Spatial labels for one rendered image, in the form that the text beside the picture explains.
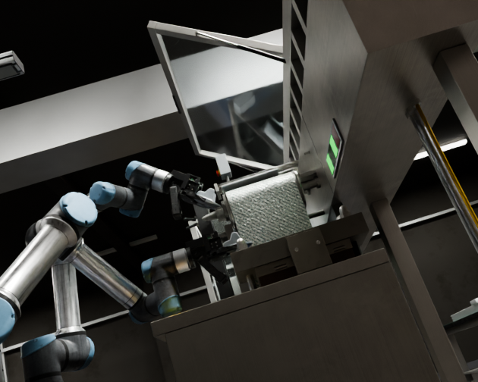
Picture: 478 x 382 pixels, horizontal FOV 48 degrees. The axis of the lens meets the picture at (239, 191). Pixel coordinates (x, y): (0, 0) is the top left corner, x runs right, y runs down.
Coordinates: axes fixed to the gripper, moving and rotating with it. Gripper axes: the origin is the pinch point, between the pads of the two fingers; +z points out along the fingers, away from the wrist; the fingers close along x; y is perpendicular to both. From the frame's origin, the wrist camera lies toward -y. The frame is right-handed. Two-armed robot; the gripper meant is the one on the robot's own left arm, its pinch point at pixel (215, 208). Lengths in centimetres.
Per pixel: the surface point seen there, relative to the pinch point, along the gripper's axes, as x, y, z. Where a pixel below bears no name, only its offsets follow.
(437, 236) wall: 961, 376, 227
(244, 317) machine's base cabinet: -31, -33, 27
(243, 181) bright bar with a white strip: 25.7, 21.3, -0.9
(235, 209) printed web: -5.0, 0.5, 7.6
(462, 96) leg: -81, 16, 56
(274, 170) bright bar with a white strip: 24.9, 29.7, 9.3
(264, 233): -4.9, -3.6, 19.6
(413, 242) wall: 959, 344, 184
